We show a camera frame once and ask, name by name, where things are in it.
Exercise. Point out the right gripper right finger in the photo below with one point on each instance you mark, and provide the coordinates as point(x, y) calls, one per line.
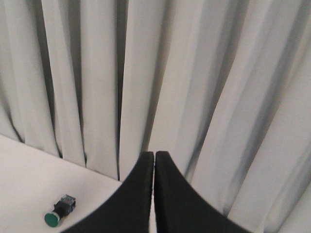
point(179, 208)

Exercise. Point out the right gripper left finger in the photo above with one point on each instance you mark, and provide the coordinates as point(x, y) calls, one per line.
point(128, 209)

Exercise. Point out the left green push button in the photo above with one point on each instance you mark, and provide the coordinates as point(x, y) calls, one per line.
point(62, 208)

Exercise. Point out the grey pleated curtain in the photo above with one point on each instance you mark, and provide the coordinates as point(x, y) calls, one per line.
point(223, 85)

